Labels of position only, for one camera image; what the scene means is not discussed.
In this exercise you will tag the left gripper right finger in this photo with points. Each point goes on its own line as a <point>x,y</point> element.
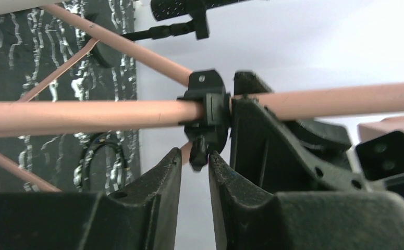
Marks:
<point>248,217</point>

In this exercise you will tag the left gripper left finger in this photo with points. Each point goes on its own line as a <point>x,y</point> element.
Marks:
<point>142,215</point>

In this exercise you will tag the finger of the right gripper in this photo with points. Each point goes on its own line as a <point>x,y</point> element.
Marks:
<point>312,134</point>
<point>266,152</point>

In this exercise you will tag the pink music stand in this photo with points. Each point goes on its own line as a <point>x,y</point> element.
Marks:
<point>26,117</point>

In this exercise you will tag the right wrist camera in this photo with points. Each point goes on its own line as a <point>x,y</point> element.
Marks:
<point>379,162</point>

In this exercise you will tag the white PVC pipe frame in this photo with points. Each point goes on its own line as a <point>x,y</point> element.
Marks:
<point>8,6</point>

